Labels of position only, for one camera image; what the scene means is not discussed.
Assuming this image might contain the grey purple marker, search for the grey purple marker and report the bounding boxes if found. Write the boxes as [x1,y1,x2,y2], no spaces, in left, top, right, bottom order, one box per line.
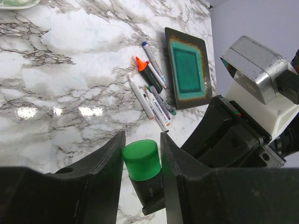
[149,86,171,120]

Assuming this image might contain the peach cap white marker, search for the peach cap white marker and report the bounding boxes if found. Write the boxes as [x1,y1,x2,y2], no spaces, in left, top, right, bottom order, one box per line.
[144,87,170,133]

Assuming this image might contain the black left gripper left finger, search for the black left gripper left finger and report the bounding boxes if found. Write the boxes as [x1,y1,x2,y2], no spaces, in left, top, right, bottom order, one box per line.
[0,131,126,224]

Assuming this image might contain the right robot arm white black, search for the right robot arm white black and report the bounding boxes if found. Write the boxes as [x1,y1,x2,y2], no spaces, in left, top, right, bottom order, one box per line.
[181,95,299,168]

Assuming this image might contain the blue tip thin pen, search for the blue tip thin pen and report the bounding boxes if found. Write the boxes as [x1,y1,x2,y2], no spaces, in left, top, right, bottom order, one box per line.
[142,42,166,84]

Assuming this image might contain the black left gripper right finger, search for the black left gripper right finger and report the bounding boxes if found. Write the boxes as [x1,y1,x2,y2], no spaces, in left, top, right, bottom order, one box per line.
[160,133,299,224]

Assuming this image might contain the floral leaf pattern tray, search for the floral leaf pattern tray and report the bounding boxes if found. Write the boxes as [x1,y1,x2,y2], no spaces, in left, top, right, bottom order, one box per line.
[0,0,40,10]

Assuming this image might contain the pink cap white marker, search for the pink cap white marker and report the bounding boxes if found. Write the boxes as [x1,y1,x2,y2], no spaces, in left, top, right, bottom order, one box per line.
[127,74,155,119]

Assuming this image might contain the green fineliner pen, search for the green fineliner pen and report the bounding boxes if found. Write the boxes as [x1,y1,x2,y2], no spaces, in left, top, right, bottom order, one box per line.
[163,101,176,116]

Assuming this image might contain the black orange highlighter body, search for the black orange highlighter body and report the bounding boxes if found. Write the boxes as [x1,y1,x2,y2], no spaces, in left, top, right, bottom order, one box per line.
[135,56,163,93]

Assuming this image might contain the green cap black highlighter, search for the green cap black highlighter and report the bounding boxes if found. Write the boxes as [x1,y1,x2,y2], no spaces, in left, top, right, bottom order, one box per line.
[131,171,165,216]

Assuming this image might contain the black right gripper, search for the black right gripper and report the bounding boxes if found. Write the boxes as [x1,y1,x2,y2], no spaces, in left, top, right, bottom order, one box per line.
[181,95,285,168]

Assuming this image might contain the black teal square plate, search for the black teal square plate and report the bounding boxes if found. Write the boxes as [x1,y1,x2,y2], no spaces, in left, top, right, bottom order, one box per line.
[164,27,213,110]

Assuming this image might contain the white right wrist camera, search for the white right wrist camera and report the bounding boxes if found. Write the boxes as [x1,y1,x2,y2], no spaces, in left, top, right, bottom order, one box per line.
[221,35,299,140]

